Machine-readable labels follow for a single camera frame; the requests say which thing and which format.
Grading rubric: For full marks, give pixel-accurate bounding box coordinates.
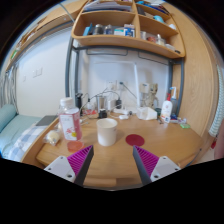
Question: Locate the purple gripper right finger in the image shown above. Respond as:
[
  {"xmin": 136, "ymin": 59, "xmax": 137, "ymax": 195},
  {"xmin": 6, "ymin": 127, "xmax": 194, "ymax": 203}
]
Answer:
[{"xmin": 133, "ymin": 146, "xmax": 180, "ymax": 185}]

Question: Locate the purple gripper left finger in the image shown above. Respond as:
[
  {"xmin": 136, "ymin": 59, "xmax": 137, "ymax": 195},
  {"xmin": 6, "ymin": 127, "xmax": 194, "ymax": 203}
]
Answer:
[{"xmin": 45, "ymin": 145, "xmax": 94, "ymax": 186}]

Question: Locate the orange round coaster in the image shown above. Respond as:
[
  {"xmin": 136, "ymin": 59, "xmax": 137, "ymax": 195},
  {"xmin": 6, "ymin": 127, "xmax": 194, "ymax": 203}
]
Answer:
[{"xmin": 67, "ymin": 141, "xmax": 84, "ymax": 152}]

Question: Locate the dark red round coaster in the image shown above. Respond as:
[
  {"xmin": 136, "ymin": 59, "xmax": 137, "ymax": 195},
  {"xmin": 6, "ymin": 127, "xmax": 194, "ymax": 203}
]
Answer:
[{"xmin": 126, "ymin": 134, "xmax": 144, "ymax": 146}]

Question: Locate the white ball in plastic bag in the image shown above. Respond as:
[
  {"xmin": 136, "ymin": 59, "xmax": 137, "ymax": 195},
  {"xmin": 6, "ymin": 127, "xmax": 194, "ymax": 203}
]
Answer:
[{"xmin": 44, "ymin": 130, "xmax": 61, "ymax": 146}]

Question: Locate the clear bottle with pink label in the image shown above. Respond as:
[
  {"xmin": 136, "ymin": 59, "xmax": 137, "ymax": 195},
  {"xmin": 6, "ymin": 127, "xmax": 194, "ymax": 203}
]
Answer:
[{"xmin": 58, "ymin": 97, "xmax": 82, "ymax": 141}]

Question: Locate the green small packet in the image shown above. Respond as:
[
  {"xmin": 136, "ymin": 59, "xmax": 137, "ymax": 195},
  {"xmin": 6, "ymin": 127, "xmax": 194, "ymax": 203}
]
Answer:
[{"xmin": 180, "ymin": 124, "xmax": 191, "ymax": 129}]

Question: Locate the dark laptop on bed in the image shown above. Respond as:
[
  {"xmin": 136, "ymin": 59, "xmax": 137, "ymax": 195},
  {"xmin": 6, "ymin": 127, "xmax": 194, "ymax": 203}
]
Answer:
[{"xmin": 37, "ymin": 115, "xmax": 57, "ymax": 126}]

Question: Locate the white spray bottle red label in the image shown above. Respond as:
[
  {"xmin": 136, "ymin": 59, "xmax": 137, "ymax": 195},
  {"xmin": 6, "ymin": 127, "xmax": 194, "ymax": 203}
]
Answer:
[{"xmin": 161, "ymin": 94, "xmax": 173, "ymax": 123}]

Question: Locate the white charger block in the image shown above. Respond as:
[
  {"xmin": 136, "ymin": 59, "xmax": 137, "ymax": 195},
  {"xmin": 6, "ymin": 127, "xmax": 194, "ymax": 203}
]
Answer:
[{"xmin": 119, "ymin": 115, "xmax": 129, "ymax": 120}]

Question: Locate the bed with checkered blanket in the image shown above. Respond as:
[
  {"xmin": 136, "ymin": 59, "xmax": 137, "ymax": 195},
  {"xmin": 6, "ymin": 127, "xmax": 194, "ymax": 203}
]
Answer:
[{"xmin": 0, "ymin": 114, "xmax": 51, "ymax": 163}]

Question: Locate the small black box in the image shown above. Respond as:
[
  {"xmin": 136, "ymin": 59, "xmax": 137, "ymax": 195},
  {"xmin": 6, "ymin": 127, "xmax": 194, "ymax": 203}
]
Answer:
[{"xmin": 99, "ymin": 109, "xmax": 107, "ymax": 119}]

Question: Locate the black bottle on desk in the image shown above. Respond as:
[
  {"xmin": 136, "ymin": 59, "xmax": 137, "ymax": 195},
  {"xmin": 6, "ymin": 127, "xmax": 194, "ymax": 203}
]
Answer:
[{"xmin": 75, "ymin": 93, "xmax": 83, "ymax": 109}]

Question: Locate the silver metal cup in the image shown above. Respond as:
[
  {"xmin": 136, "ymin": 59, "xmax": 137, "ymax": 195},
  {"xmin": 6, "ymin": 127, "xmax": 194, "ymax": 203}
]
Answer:
[{"xmin": 96, "ymin": 95, "xmax": 106, "ymax": 111}]

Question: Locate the beige figurine stand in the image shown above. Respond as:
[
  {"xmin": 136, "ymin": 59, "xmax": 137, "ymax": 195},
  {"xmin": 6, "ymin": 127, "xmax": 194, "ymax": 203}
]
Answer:
[{"xmin": 139, "ymin": 83, "xmax": 158, "ymax": 108}]

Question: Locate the teal pillow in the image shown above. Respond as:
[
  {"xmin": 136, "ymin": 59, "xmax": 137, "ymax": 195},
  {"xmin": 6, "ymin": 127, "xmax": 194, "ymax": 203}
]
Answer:
[{"xmin": 0, "ymin": 104, "xmax": 17, "ymax": 133}]

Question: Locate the black metal shelf frame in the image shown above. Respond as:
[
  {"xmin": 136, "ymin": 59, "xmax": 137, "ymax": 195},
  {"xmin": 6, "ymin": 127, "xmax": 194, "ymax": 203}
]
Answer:
[{"xmin": 64, "ymin": 35, "xmax": 185, "ymax": 117}]

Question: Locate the wooden wall shelf unit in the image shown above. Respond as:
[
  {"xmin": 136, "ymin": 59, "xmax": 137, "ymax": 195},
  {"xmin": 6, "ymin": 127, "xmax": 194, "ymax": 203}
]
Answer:
[{"xmin": 71, "ymin": 0, "xmax": 185, "ymax": 59}]

